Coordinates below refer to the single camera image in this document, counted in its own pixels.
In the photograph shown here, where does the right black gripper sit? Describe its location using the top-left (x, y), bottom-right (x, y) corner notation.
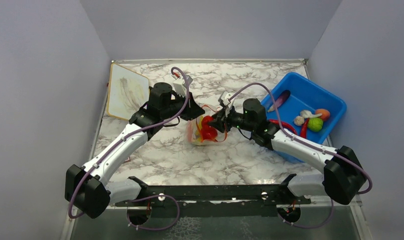
top-left (208, 103), bottom-right (256, 133)

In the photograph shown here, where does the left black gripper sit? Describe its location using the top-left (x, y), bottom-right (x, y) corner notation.
top-left (161, 90), bottom-right (206, 122)

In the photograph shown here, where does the red toy tomato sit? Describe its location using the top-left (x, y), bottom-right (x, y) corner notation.
top-left (200, 115), bottom-right (218, 142)

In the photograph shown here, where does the clear orange zip bag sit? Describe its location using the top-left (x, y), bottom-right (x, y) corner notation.
top-left (186, 104), bottom-right (228, 146)

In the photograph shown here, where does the purple toy eggplant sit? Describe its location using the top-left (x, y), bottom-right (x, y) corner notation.
top-left (267, 90), bottom-right (291, 113)

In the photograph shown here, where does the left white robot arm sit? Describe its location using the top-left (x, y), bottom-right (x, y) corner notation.
top-left (64, 80), bottom-right (205, 219)

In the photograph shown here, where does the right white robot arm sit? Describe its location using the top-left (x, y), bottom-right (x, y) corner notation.
top-left (207, 98), bottom-right (367, 205)

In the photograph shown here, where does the red toy chili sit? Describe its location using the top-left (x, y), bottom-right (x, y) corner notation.
top-left (269, 119), bottom-right (298, 135)
top-left (299, 118), bottom-right (310, 138)

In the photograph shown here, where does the white board yellow rim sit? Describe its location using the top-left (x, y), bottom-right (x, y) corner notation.
top-left (106, 63), bottom-right (149, 120)

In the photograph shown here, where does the white toy garlic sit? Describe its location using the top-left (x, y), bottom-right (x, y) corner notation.
top-left (300, 110), bottom-right (322, 119)
top-left (293, 115), bottom-right (305, 127)

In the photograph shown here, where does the blue plastic bin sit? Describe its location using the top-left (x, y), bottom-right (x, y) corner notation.
top-left (271, 72), bottom-right (347, 144)

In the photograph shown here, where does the green toy lime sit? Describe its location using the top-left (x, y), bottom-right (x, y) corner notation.
top-left (307, 117), bottom-right (324, 133)

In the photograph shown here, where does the orange toy peach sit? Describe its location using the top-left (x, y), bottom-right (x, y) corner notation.
top-left (315, 108), bottom-right (331, 122)

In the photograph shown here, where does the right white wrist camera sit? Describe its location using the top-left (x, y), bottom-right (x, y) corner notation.
top-left (218, 91), bottom-right (234, 117)

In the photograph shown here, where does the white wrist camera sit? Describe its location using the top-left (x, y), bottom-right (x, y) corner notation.
top-left (173, 73), bottom-right (187, 98)
top-left (218, 91), bottom-right (234, 117)

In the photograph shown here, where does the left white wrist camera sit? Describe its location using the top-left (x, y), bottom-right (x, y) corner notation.
top-left (173, 73), bottom-right (187, 98)

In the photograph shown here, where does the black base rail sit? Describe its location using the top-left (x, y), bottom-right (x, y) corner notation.
top-left (114, 180), bottom-right (311, 218)

